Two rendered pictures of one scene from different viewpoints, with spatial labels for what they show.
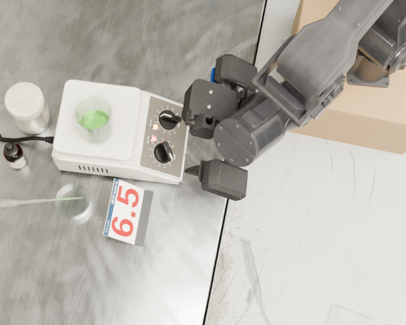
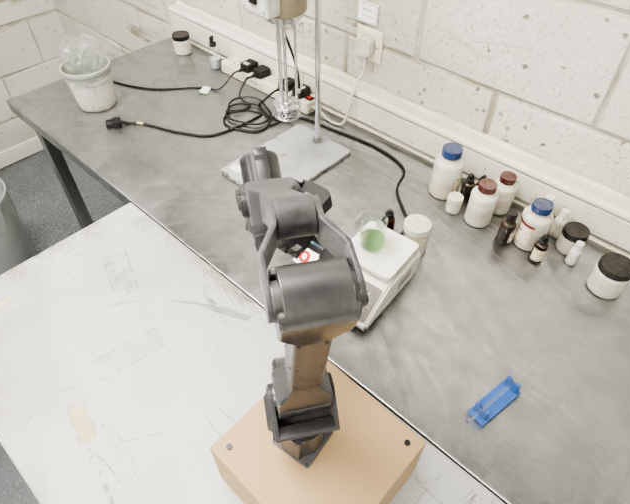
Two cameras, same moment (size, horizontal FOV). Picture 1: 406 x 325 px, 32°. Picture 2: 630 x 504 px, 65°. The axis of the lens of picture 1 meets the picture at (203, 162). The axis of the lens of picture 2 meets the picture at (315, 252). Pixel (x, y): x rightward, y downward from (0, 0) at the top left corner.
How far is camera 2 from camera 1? 0.90 m
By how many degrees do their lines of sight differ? 57
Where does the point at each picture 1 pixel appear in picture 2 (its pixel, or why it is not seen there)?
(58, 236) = not seen: hidden behind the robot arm
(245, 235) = (250, 320)
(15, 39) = (481, 262)
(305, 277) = (194, 339)
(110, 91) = (396, 262)
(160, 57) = (424, 339)
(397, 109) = (245, 432)
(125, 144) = not seen: hidden behind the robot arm
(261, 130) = (251, 162)
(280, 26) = not seen: hidden behind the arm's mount
